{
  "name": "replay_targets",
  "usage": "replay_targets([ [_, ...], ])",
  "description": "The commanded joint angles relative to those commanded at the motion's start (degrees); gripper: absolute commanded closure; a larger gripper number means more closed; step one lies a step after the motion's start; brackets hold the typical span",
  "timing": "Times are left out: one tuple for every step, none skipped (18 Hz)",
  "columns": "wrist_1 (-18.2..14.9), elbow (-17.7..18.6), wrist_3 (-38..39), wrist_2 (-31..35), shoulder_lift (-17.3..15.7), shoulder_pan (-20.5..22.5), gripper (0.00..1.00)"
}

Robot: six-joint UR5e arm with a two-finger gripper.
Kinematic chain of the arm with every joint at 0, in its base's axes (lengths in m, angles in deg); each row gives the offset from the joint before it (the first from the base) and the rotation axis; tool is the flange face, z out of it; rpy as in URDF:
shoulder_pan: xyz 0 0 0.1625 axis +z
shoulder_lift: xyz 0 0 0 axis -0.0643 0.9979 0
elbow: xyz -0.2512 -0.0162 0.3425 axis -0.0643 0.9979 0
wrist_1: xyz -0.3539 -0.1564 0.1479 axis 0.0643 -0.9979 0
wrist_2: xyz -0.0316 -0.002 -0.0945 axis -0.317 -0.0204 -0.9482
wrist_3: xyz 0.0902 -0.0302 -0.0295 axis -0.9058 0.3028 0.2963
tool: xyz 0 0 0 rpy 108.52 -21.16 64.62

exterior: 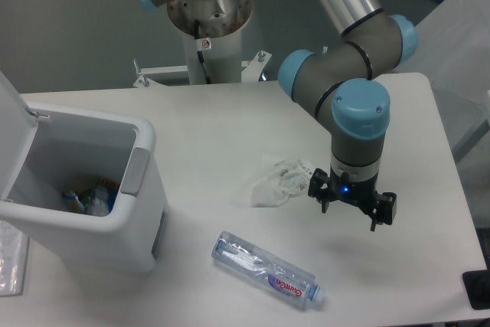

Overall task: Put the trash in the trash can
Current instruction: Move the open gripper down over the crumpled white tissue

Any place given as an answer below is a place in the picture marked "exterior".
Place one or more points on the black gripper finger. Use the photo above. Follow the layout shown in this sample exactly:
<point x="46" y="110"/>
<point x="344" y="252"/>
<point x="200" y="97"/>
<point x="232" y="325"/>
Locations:
<point x="382" y="209"/>
<point x="319" y="189"/>

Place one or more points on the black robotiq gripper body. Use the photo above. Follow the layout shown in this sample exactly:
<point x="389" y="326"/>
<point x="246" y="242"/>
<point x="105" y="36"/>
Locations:
<point x="360" y="194"/>

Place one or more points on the white plastic wrapper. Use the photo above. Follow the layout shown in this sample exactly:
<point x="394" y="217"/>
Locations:
<point x="276" y="181"/>

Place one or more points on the clear plastic water bottle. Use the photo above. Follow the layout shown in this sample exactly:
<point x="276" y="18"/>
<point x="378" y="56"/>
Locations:
<point x="277" y="276"/>

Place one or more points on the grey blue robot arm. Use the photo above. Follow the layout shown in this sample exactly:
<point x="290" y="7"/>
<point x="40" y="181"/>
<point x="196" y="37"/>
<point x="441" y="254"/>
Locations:
<point x="339" y="88"/>

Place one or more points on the trash pile inside can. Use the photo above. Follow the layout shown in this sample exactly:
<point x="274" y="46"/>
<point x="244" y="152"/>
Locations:
<point x="97" y="201"/>

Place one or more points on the white trash can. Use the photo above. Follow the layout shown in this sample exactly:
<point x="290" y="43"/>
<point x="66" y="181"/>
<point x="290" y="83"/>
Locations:
<point x="49" y="150"/>

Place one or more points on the black device at edge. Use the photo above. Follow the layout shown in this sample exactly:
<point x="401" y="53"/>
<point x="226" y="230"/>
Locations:
<point x="477" y="288"/>

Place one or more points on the white covered side table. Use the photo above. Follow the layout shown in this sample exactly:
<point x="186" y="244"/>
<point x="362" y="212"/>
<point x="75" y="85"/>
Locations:
<point x="454" y="54"/>

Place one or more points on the white pedestal base bracket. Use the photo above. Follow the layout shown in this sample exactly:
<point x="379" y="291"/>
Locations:
<point x="252" y="71"/>

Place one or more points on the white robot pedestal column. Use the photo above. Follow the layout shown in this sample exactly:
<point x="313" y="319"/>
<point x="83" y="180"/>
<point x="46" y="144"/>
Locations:
<point x="211" y="32"/>

